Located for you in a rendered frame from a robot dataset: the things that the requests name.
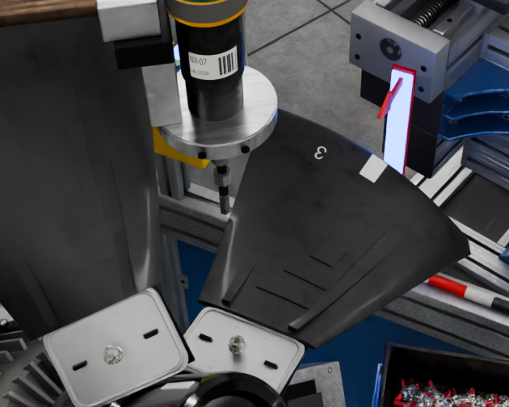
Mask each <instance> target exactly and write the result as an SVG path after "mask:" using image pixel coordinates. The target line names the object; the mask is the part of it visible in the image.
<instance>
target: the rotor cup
mask: <svg viewBox="0 0 509 407"><path fill-rule="evenodd" d="M192 381H194V382H195V383H194V384H192V385H191V386H190V387H189V388H181V389H167V390H161V388H162V387H163V386H164V385H166V384H167V383H179V382H192ZM62 407H75V406H74V404H73V402H72V401H71V399H70V397H68V398H67V400H66V401H65V403H64V404H63V406H62ZM102 407H288V406H287V405H286V403H285V402H284V400H283V398H282V397H281V396H280V394H279V393H278V392H277V391H276V390H275V389H274V388H273V387H272V386H271V385H269V384H268V383H266V382H265V381H263V380H261V379H260V378H258V377H256V376H253V375H250V374H247V373H244V372H241V371H213V372H201V373H191V374H180V375H176V374H175V375H173V376H170V377H168V378H166V379H164V380H161V381H158V382H157V383H155V384H151V385H150V386H148V387H145V388H143V389H141V390H138V391H136V392H133V393H131V394H129V395H127V396H125V397H122V398H120V399H118V400H116V401H113V402H111V403H109V404H106V405H104V406H102Z"/></svg>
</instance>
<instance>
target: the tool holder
mask: <svg viewBox="0 0 509 407"><path fill-rule="evenodd" d="M96 6H97V13H98V17H99V25H100V29H101V33H102V38H103V41H104V42H112V41H113V45H114V52H115V57H116V65H117V68H118V69H132V68H139V67H141V71H142V76H143V81H144V87H145V96H146V101H147V106H148V112H149V121H150V125H151V126H152V127H158V131H159V133H160V135H161V137H162V139H163V140H164V141H165V142H166V143H167V144H168V145H169V146H170V147H171V148H173V149H175V150H177V151H178V152H180V153H183V154H185V155H187V156H190V157H194V158H199V159H205V160H220V159H227V158H232V157H237V156H240V155H243V154H245V153H249V152H250V151H251V150H253V149H255V148H257V147H258V146H260V145H261V144H262V143H263V142H264V141H265V140H266V139H267V138H268V137H269V136H270V135H271V133H272V131H273V130H274V128H275V126H276V122H277V116H278V110H277V96H276V91H275V89H274V87H273V85H272V84H271V83H270V82H269V80H268V79H267V78H266V77H265V76H263V75H262V74H261V73H260V72H258V71H257V70H255V69H252V68H251V67H248V66H246V65H245V69H244V73H243V75H242V84H243V98H244V103H243V106H242V109H241V110H240V111H239V113H237V114H236V115H234V116H233V117H231V118H229V119H227V120H222V121H207V120H202V119H199V118H197V117H196V116H194V115H193V114H192V113H191V112H190V110H189V108H188V105H187V94H186V87H185V81H184V79H183V77H182V74H181V71H179V72H178V73H177V72H176V65H175V52H174V45H173V40H172V34H171V28H170V17H169V13H168V12H167V10H166V7H165V4H164V0H96Z"/></svg>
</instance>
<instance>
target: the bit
mask: <svg viewBox="0 0 509 407"><path fill-rule="evenodd" d="M213 175H214V182H215V184H216V185H218V189H219V199H220V208H221V214H223V215H227V214H229V213H230V206H229V188H228V185H229V184H230V183H231V171H230V168H229V167H228V166H227V165H225V166H216V167H215V168H214V170H213Z"/></svg>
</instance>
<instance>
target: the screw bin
mask: <svg viewBox="0 0 509 407"><path fill-rule="evenodd" d="M401 378H403V379H404V380H409V378H412V379H413V381H418V382H424V383H428V381H429V380H432V382H433V384H438V385H444V386H449V387H455V388H468V389H470V388H474V390H476V391H481V392H491V393H497V394H502V395H508V396H509V360H504V359H494V358H488V357H482V356H477V355H467V354H462V353H456V352H450V351H445V350H434V349H429V348H423V347H418V346H407V345H402V344H397V343H391V342H386V343H385V355H384V361H383V367H382V373H381V384H380V390H379V396H378V402H377V407H393V406H394V404H393V401H394V399H395V393H396V387H397V381H398V379H401Z"/></svg>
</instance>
